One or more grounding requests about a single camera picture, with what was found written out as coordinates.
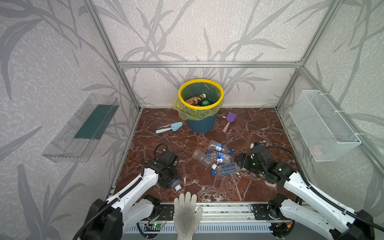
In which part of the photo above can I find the crushed clear bottle blue label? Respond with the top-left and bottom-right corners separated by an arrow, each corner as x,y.
207,151 -> 232,164

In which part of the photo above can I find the clear ribbed bottle white cap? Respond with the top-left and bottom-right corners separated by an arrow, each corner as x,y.
192,150 -> 218,170

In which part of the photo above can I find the small clear bottle blue label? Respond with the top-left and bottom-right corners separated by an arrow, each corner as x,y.
208,140 -> 233,156

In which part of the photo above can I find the green soda bottle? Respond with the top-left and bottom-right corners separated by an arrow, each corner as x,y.
199,99 -> 212,107

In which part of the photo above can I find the brown tea bottle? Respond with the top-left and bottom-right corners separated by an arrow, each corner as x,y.
185,94 -> 206,106

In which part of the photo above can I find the clear bottle blue label white cap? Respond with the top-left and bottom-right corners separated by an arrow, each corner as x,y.
171,179 -> 182,191

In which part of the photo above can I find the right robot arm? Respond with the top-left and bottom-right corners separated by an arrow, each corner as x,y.
236,153 -> 384,240

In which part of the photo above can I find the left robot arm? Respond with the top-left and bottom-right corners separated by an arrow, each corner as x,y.
73,163 -> 181,240

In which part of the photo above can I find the teal bin with yellow rim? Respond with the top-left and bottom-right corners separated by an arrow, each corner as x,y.
177,79 -> 224,134

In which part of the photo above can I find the yellow plastic bin liner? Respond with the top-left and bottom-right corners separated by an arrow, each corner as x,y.
172,99 -> 224,121

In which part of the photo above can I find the white knit glove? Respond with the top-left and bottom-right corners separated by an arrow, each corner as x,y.
174,192 -> 203,240

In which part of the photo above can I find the purple toy shovel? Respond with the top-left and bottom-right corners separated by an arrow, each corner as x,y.
222,112 -> 238,133

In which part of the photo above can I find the green circuit board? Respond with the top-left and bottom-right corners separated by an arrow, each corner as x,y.
143,223 -> 166,232

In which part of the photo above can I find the clear plastic shelf tray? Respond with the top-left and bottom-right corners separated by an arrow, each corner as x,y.
43,94 -> 120,163

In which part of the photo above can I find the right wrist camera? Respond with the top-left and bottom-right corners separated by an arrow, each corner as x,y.
251,142 -> 272,163

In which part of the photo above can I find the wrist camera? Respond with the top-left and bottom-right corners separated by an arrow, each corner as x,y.
145,150 -> 178,174
251,142 -> 272,163

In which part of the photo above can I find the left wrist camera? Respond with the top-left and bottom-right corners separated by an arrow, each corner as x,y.
145,150 -> 178,174

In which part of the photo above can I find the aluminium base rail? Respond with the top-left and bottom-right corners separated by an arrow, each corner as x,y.
86,201 -> 340,224

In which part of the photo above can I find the white wire basket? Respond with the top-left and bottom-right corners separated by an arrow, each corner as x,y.
290,90 -> 362,162

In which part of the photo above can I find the aluminium frame crossbar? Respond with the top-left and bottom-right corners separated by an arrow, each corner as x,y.
118,61 -> 302,69

